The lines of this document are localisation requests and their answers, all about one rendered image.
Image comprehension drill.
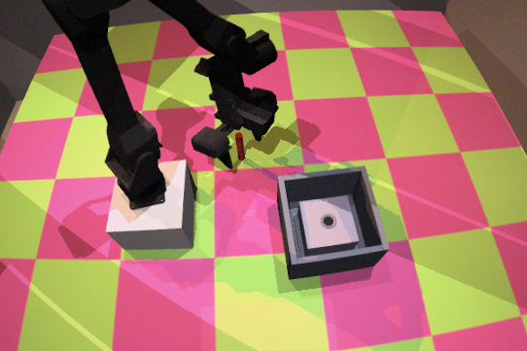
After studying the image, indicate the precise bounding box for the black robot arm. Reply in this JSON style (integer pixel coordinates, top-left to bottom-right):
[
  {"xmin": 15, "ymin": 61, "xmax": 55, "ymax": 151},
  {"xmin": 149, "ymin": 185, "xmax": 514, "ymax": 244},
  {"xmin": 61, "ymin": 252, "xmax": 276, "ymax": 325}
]
[{"xmin": 42, "ymin": 0, "xmax": 279, "ymax": 210}]

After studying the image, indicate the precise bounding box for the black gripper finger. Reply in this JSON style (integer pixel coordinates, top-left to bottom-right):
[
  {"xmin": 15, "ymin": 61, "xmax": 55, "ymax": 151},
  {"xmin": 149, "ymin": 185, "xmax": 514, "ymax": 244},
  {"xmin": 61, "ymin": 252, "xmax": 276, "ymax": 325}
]
[
  {"xmin": 252, "ymin": 131, "xmax": 262, "ymax": 142},
  {"xmin": 218, "ymin": 146, "xmax": 232, "ymax": 169}
]

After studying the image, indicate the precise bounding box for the red peg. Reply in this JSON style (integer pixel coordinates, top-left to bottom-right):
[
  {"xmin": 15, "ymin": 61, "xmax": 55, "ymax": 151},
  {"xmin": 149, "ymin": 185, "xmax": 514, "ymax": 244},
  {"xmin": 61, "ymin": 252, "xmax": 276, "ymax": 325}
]
[{"xmin": 235, "ymin": 132, "xmax": 245, "ymax": 160}]

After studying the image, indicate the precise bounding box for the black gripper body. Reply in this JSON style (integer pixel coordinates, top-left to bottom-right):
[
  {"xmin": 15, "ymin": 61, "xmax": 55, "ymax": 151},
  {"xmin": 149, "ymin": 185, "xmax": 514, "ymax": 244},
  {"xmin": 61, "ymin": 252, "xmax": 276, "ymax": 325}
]
[{"xmin": 191, "ymin": 84, "xmax": 268, "ymax": 158}]

